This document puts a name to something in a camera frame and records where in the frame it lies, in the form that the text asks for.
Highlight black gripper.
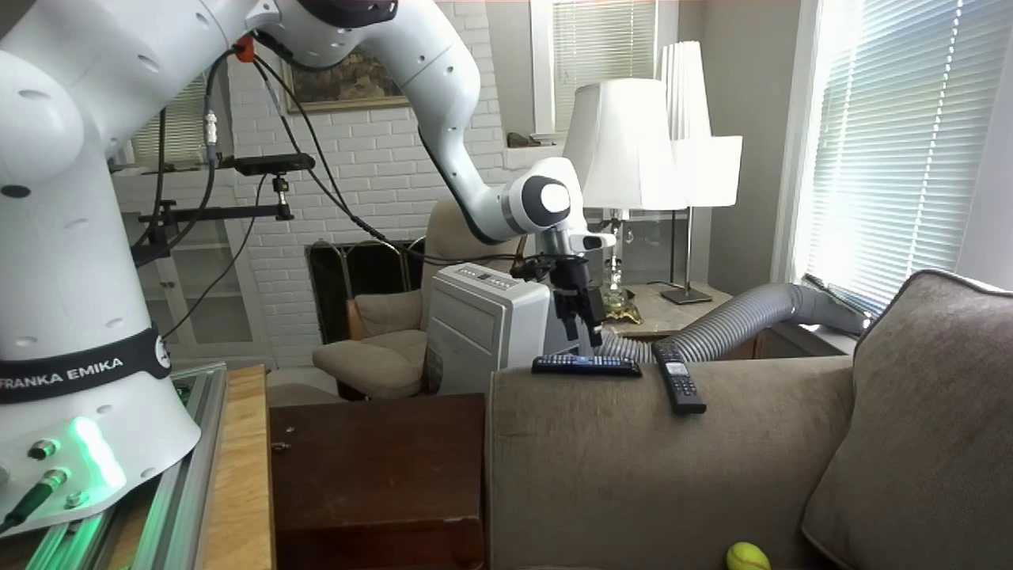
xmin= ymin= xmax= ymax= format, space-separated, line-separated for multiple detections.
xmin=546 ymin=251 xmax=612 ymax=357

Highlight glossy black remote blue buttons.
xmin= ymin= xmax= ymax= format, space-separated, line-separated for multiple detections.
xmin=532 ymin=352 xmax=645 ymax=380

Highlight matte black remote silver pad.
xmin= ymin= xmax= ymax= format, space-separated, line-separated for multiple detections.
xmin=650 ymin=340 xmax=710 ymax=414

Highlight beige fabric sofa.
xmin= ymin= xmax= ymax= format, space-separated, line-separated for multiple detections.
xmin=484 ymin=266 xmax=1013 ymax=570

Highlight lamp side table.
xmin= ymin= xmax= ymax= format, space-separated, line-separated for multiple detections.
xmin=621 ymin=283 xmax=741 ymax=343

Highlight white portable air conditioner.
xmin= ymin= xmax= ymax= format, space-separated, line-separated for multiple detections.
xmin=425 ymin=263 xmax=558 ymax=398

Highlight white shade thin pole lamp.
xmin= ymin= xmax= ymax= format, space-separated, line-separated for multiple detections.
xmin=658 ymin=40 xmax=743 ymax=312

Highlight beige armchair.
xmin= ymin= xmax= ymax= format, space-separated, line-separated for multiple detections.
xmin=310 ymin=199 xmax=532 ymax=403

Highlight dark brown wooden side table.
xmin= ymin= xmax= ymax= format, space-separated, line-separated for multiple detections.
xmin=267 ymin=389 xmax=491 ymax=570

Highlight yellow tennis ball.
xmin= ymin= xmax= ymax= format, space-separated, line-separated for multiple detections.
xmin=722 ymin=540 xmax=771 ymax=570

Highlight white window blinds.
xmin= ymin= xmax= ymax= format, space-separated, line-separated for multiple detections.
xmin=804 ymin=0 xmax=1013 ymax=313

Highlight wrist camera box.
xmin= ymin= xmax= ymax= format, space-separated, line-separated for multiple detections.
xmin=571 ymin=230 xmax=621 ymax=257

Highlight grey ribbed exhaust hose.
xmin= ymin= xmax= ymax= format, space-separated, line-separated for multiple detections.
xmin=612 ymin=280 xmax=881 ymax=368

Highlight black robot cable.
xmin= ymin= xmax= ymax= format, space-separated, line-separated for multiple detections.
xmin=201 ymin=50 xmax=425 ymax=320

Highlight framed wall painting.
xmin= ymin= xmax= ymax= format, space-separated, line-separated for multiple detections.
xmin=289 ymin=46 xmax=408 ymax=113

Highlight black external camera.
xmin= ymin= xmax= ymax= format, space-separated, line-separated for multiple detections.
xmin=221 ymin=152 xmax=316 ymax=177

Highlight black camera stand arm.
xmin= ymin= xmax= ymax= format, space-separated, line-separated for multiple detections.
xmin=128 ymin=172 xmax=297 ymax=263

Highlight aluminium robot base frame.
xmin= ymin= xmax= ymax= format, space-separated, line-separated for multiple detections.
xmin=0 ymin=360 xmax=230 ymax=570

